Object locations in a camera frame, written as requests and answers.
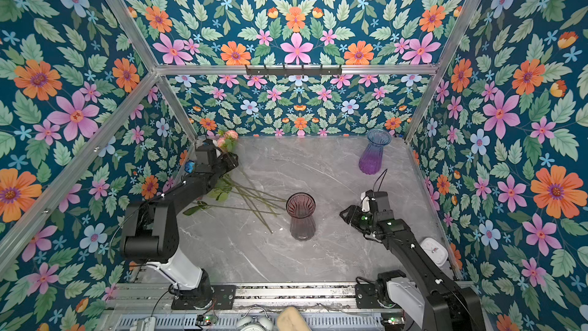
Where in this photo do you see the blue rose stem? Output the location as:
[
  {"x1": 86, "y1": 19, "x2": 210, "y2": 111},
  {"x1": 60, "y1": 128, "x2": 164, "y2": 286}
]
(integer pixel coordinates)
[{"x1": 185, "y1": 161, "x2": 195, "y2": 174}]

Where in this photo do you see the smoky brown ribbed glass vase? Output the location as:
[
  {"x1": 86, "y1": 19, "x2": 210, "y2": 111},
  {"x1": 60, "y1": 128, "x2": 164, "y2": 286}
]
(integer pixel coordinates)
[{"x1": 286, "y1": 192, "x2": 316, "y2": 242}]

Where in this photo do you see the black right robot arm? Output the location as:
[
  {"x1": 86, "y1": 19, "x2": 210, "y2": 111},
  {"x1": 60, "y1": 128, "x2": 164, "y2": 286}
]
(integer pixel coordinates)
[{"x1": 339, "y1": 190, "x2": 486, "y2": 330}]

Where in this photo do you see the silver twin bell alarm clock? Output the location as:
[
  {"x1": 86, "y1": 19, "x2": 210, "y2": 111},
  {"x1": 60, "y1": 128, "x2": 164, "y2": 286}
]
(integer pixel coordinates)
[{"x1": 235, "y1": 306, "x2": 275, "y2": 331}]

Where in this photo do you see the pink peony flower stem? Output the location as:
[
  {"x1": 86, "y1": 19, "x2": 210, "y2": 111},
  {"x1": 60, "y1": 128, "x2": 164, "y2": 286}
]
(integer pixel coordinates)
[{"x1": 215, "y1": 129, "x2": 277, "y2": 233}]

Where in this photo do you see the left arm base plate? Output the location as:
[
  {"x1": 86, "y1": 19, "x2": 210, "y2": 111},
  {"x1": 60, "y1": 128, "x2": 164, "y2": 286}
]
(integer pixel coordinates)
[{"x1": 171, "y1": 285, "x2": 237, "y2": 310}]

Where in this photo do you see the beige sponge block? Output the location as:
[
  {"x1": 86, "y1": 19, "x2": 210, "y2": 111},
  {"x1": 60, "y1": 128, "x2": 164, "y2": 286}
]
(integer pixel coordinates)
[{"x1": 276, "y1": 306, "x2": 311, "y2": 331}]

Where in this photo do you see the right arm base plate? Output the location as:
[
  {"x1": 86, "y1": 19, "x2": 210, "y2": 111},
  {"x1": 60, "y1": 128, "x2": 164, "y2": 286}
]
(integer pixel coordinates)
[{"x1": 355, "y1": 277, "x2": 401, "y2": 310}]

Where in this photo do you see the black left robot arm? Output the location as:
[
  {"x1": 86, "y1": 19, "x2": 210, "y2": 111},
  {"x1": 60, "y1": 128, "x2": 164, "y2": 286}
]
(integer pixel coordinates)
[{"x1": 119, "y1": 139, "x2": 239, "y2": 309}]

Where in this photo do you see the purple ribbed glass vase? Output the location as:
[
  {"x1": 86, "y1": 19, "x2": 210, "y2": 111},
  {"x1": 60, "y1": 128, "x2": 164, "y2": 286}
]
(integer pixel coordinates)
[{"x1": 358, "y1": 130, "x2": 392, "y2": 175}]

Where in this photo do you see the white round timer device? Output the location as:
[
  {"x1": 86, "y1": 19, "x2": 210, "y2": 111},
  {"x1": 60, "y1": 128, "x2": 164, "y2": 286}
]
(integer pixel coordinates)
[{"x1": 420, "y1": 237, "x2": 449, "y2": 268}]

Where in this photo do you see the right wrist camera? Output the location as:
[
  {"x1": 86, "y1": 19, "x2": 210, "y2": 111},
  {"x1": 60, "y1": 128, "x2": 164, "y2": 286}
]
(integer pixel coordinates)
[{"x1": 360, "y1": 190, "x2": 378, "y2": 214}]

